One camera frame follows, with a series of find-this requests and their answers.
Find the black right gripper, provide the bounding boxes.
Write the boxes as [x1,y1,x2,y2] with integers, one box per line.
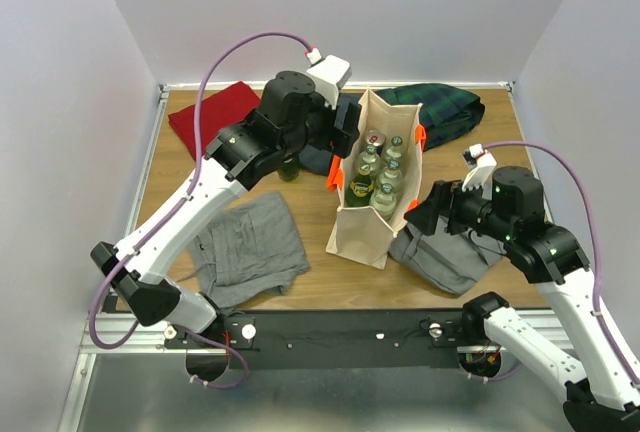
[403,173,515,241]

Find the clear Chang soda bottle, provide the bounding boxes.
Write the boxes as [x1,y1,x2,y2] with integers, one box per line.
[376,159,404,193]
[354,144,382,179]
[369,184,397,221]
[381,135,406,165]

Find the green Perrier bottle yellow label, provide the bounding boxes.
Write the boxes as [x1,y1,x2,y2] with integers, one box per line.
[345,164,374,207]

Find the green Perrier bottle red label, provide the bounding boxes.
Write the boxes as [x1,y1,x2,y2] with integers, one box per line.
[277,155,300,182]

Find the beige canvas tote bag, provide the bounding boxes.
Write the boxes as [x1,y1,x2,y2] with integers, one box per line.
[326,89,427,269]

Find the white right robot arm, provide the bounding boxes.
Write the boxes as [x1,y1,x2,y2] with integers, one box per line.
[404,166,639,431]

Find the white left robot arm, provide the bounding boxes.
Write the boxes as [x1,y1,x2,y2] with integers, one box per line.
[90,62,360,347]

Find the dark teal folded jacket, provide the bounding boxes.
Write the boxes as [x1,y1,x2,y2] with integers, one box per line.
[298,92,362,178]

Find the red soda can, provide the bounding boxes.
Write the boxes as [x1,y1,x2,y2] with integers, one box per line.
[364,129,386,155]

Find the grey pleated skirt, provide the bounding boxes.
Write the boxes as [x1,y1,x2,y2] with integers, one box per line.
[389,218,505,296]

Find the green plaid folded skirt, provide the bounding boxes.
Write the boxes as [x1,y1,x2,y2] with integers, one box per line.
[376,83,485,151]

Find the red folded cloth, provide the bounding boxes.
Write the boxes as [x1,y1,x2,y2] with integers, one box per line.
[169,82,260,159]

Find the grey knit shorts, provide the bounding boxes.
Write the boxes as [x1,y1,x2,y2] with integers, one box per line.
[187,192,311,312]

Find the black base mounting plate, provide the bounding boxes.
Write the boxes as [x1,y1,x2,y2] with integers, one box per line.
[164,308,506,371]

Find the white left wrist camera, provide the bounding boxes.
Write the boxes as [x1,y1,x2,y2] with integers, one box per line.
[306,48,352,109]

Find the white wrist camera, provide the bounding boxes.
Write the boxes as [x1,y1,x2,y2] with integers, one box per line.
[306,48,352,109]
[462,144,497,192]

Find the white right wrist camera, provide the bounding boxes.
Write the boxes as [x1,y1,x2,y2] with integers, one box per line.
[462,144,497,192]

